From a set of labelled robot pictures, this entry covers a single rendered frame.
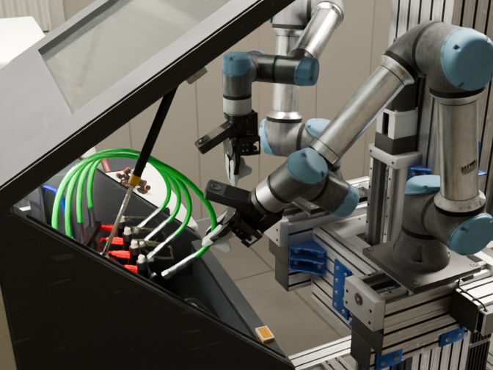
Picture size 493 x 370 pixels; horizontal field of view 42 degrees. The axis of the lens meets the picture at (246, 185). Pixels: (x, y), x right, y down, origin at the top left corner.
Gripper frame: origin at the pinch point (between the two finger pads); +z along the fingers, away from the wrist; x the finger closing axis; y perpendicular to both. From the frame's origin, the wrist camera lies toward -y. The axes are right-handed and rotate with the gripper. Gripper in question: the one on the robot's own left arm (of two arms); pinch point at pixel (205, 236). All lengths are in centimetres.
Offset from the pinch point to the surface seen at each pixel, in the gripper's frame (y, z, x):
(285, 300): 100, 114, 123
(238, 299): 22.2, 17.1, 7.0
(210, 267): 15.9, 27.5, 20.9
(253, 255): 87, 139, 164
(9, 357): -22, 13, -44
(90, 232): -17.6, 35.4, 11.7
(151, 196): -3, 53, 57
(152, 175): -5, 60, 74
